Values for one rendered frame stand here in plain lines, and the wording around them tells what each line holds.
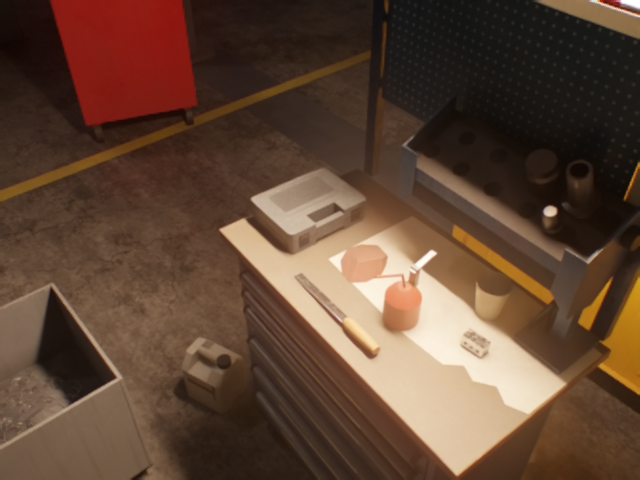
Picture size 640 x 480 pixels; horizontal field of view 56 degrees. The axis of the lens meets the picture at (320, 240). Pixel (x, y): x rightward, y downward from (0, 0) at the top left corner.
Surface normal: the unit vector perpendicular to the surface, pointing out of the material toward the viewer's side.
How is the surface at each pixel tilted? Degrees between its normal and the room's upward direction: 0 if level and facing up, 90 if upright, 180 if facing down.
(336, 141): 0
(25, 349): 90
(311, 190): 0
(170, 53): 90
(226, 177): 0
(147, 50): 90
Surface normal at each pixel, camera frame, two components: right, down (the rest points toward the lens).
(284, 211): 0.00, -0.75
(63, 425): 0.64, 0.50
